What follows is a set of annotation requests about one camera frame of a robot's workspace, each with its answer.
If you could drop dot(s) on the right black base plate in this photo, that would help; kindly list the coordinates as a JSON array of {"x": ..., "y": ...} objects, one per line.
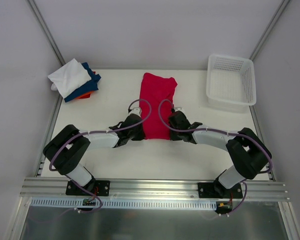
[{"x": 212, "y": 190}]

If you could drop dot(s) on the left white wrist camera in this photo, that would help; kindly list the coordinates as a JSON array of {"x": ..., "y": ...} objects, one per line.
[{"x": 136, "y": 110}]

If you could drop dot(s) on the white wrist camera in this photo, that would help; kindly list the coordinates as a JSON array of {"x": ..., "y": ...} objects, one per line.
[
  {"x": 178, "y": 109},
  {"x": 136, "y": 110}
]

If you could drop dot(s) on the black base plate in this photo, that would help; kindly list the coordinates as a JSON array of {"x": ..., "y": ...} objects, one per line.
[
  {"x": 212, "y": 190},
  {"x": 97, "y": 187}
]

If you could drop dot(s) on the magenta t shirt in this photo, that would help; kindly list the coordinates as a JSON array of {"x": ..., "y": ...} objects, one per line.
[{"x": 156, "y": 93}]

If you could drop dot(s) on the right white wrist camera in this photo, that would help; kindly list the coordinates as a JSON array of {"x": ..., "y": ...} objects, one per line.
[{"x": 178, "y": 109}]

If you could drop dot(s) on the aluminium mounting rail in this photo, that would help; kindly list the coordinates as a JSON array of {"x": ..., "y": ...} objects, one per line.
[{"x": 268, "y": 191}]

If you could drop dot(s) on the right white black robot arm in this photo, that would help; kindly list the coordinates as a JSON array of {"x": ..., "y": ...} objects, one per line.
[{"x": 247, "y": 152}]

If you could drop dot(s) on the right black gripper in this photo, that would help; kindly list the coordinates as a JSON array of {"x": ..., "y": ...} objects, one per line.
[{"x": 176, "y": 132}]

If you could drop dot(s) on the folded white t shirt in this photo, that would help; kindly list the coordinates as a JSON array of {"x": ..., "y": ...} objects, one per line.
[{"x": 69, "y": 77}]

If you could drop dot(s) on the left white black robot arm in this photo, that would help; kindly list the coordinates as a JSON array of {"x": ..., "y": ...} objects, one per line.
[{"x": 67, "y": 148}]

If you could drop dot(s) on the white plastic basket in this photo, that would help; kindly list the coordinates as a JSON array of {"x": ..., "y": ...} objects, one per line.
[{"x": 230, "y": 82}]

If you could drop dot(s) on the white slotted cable duct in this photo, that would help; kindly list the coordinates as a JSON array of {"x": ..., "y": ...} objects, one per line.
[{"x": 204, "y": 205}]

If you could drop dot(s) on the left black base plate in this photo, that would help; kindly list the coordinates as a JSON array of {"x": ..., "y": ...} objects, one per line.
[{"x": 97, "y": 187}]

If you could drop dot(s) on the folded orange t shirt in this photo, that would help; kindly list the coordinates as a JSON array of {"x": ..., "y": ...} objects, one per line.
[{"x": 86, "y": 95}]

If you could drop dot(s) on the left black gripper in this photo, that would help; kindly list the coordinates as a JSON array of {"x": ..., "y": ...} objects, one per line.
[{"x": 137, "y": 132}]

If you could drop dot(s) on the folded blue t shirt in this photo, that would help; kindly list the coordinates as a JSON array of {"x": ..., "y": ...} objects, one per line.
[{"x": 77, "y": 92}]

